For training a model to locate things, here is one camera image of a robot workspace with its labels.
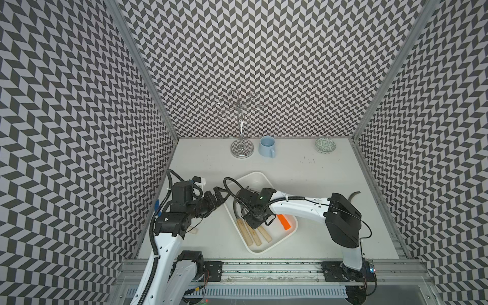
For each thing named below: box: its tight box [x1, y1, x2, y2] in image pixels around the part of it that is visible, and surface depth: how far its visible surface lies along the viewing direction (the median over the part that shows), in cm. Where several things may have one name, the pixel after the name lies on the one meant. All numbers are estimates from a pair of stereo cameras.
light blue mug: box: [258, 135, 276, 159], surface depth 110 cm
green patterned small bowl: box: [315, 137, 337, 155], surface depth 114 cm
